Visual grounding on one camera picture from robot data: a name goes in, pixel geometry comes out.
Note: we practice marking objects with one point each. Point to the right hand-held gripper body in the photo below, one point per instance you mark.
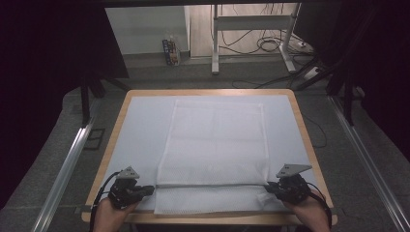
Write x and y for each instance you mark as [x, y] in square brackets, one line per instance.
[291, 190]

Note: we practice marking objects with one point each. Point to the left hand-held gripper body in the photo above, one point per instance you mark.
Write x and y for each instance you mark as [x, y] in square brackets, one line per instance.
[124, 193]

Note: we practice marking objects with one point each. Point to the white mesh laundry bag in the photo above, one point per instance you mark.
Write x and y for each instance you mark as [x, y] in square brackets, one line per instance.
[212, 154]

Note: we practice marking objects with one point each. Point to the person's left hand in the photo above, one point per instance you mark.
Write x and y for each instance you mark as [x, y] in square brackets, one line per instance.
[111, 216]

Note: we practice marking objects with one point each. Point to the person's right hand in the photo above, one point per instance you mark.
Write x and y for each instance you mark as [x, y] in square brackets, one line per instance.
[311, 212]

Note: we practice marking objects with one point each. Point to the light blue table mat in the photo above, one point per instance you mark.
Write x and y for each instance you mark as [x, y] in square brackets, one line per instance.
[141, 129]

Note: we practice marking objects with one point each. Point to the black metal stand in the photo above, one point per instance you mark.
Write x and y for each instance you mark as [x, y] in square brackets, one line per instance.
[348, 103]
[85, 103]

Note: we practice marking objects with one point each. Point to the white power strip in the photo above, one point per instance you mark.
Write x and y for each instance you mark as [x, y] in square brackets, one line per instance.
[312, 73]

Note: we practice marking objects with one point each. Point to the pack of bottles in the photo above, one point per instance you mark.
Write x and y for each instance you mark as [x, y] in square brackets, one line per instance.
[170, 51]

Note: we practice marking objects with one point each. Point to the black curtain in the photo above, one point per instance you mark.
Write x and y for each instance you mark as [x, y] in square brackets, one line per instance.
[48, 64]
[380, 64]

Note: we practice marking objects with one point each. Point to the black flat frame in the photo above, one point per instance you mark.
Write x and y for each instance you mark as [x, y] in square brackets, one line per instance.
[95, 139]

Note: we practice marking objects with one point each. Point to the aluminium rail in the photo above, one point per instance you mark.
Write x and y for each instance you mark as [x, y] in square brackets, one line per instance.
[364, 151]
[67, 167]

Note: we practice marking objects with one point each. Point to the white metal desk frame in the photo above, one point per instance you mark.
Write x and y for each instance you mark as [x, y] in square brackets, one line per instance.
[251, 22]

